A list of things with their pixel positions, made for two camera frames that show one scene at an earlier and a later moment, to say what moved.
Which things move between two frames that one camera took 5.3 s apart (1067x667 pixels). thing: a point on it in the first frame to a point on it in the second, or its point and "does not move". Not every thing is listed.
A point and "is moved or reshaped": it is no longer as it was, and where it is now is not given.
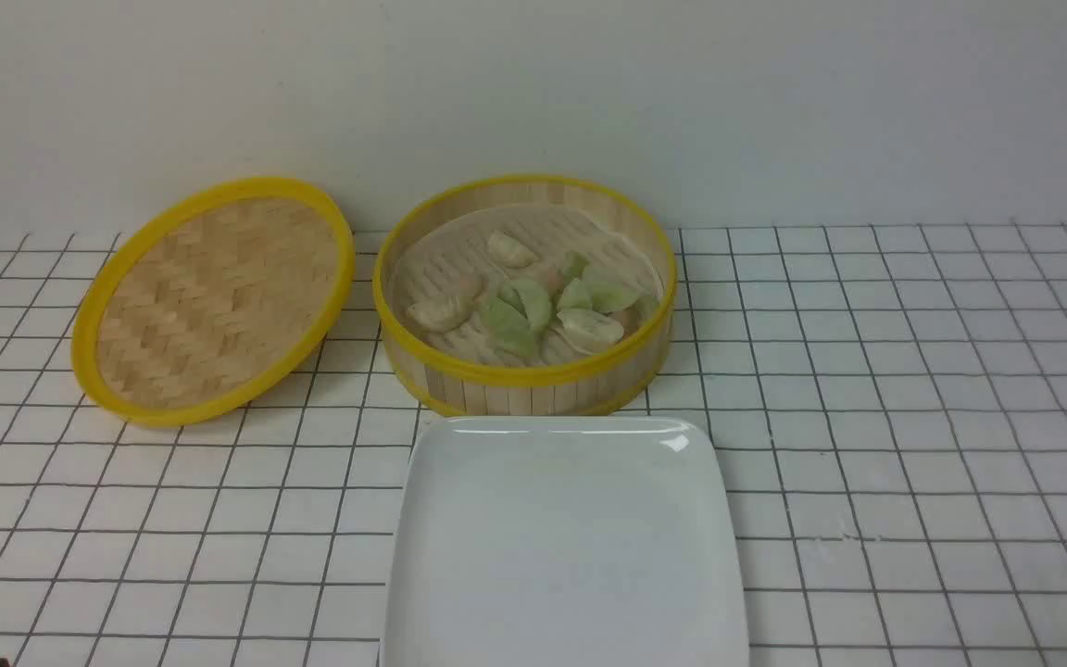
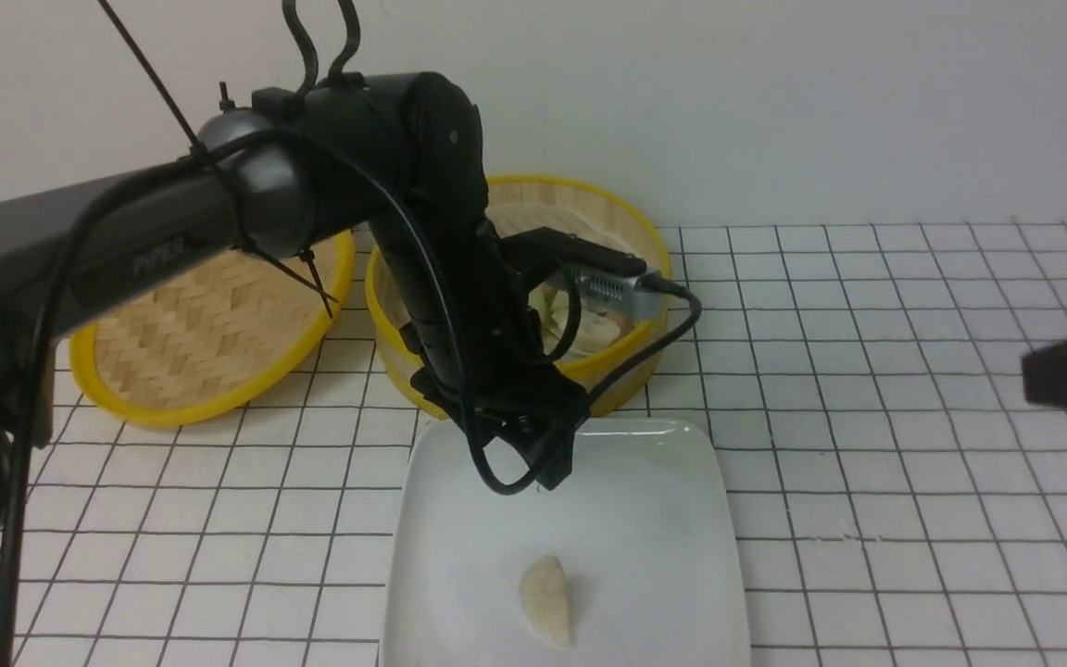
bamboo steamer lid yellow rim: (211, 299) does not move
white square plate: (563, 541) does not move
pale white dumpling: (439, 313) is moved or reshaped
